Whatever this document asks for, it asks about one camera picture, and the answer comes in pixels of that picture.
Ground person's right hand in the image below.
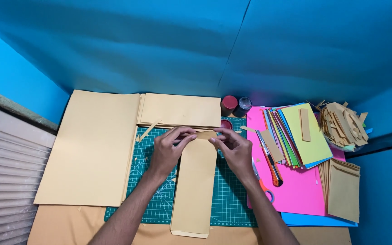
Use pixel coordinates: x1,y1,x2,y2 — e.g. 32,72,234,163
209,127,259,184

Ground person's left hand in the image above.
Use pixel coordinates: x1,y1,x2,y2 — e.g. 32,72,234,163
148,127,198,178

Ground long brown paper envelope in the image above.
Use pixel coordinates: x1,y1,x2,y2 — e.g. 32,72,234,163
170,130,219,239

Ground stack of folded brown sheets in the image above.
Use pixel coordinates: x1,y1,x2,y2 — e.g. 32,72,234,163
136,93,222,130

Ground jar with red lid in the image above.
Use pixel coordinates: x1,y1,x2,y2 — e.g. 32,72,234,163
220,95,238,117

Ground thin brown paper offcut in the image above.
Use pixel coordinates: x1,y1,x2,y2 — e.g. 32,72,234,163
137,120,163,143

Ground dark jar with clear lid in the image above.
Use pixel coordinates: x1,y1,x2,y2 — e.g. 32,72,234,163
233,97,252,118

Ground wide brown paper strip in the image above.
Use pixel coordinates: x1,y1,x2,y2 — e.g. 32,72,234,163
260,129,285,163

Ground orange utility knife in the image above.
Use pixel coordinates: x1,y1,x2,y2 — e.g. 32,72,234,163
255,130,284,187

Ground green cutting mat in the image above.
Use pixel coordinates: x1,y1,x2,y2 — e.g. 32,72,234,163
103,117,258,228

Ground narrow brown paper strip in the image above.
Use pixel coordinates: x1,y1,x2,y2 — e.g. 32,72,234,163
299,108,312,142

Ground stack of coloured paper sheets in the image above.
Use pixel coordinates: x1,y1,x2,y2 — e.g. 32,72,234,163
262,103,333,169

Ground pink paper sheet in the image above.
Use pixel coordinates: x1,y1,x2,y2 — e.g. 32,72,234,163
246,106,347,217

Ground stack of large brown sheets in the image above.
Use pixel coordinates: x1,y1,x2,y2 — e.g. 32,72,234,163
34,89,141,207

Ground heap of brown paper scraps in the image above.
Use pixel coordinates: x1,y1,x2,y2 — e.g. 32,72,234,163
306,100,373,152

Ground blue paper sheet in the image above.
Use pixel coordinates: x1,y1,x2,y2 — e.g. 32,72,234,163
280,212,358,227

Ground stack of small brown envelopes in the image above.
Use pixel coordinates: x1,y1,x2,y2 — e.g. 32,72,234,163
318,158,361,224

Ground brown paper table cover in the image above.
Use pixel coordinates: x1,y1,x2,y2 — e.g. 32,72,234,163
27,204,352,245

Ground white corrugated shutter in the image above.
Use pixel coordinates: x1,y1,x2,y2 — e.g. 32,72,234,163
0,99,57,245

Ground orange handled scissors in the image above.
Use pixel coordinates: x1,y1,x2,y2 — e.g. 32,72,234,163
251,157,275,204

